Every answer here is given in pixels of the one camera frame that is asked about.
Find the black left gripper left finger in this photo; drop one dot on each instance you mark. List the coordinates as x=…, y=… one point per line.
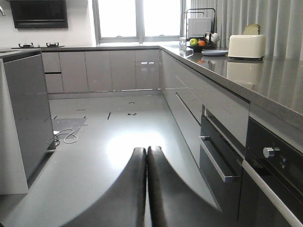
x=123, y=204

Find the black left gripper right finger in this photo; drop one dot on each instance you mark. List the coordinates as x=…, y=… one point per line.
x=172, y=202

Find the green apple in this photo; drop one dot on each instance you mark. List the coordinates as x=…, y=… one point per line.
x=193, y=42

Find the black drawer appliance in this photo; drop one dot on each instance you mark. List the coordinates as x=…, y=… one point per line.
x=221, y=166

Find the black built-in oven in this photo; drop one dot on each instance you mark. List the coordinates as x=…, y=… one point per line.
x=272, y=182

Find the grey kitchen cabinets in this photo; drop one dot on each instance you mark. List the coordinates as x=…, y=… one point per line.
x=151, y=71

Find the grey kitchen island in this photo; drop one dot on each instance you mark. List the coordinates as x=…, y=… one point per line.
x=26, y=130

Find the blue-grey plate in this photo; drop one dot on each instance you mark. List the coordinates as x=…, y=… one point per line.
x=214, y=53

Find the black fruit bowl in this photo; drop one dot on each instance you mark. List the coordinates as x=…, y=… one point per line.
x=198, y=48

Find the orange fruit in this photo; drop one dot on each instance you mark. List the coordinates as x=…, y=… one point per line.
x=202, y=43

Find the cream white toaster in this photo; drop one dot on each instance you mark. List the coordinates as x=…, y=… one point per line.
x=247, y=46

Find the black dish rack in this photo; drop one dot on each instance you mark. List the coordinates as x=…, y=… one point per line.
x=197, y=23

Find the bread slice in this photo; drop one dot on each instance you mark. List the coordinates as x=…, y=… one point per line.
x=252, y=29

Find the black range hood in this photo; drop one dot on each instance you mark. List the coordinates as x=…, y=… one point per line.
x=30, y=14

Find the window with grey frame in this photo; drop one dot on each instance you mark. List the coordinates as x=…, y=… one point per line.
x=137, y=21

